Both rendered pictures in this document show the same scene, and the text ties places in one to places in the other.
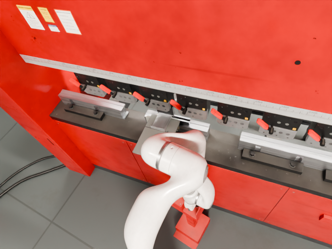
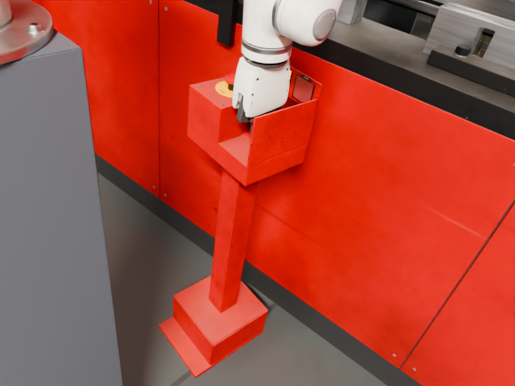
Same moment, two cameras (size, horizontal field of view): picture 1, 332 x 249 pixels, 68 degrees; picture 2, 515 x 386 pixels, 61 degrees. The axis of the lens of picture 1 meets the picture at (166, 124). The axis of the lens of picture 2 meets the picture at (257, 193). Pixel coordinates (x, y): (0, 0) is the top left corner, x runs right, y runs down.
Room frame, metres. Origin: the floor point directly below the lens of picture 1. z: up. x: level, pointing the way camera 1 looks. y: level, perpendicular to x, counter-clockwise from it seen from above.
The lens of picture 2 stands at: (-0.31, -0.06, 1.18)
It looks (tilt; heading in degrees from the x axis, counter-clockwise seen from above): 39 degrees down; 359
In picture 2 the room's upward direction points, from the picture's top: 10 degrees clockwise
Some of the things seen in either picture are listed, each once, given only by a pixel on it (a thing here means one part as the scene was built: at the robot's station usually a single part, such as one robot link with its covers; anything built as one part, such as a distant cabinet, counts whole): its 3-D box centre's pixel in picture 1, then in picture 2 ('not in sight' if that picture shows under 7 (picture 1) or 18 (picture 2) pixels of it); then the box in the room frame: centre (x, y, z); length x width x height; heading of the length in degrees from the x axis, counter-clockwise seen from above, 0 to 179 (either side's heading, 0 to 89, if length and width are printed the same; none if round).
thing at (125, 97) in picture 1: (124, 86); not in sight; (0.98, 0.17, 1.18); 0.15 x 0.09 x 0.17; 57
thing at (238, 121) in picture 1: (234, 110); not in sight; (0.66, -0.33, 1.18); 0.15 x 0.09 x 0.17; 57
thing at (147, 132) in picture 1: (156, 136); not in sight; (0.74, 0.06, 1.00); 0.26 x 0.18 x 0.01; 147
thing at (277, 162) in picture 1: (271, 160); (509, 81); (0.49, -0.50, 0.89); 0.30 x 0.05 x 0.03; 57
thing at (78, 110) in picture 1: (84, 111); not in sight; (1.14, 0.52, 0.89); 0.30 x 0.05 x 0.03; 57
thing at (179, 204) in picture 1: (187, 195); (250, 112); (0.46, -0.03, 0.75); 0.20 x 0.16 x 0.18; 46
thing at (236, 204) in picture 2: (191, 212); (231, 237); (0.46, -0.03, 0.39); 0.06 x 0.06 x 0.54; 46
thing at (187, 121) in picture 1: (173, 118); not in sight; (0.84, -0.05, 0.99); 0.20 x 0.03 x 0.03; 57
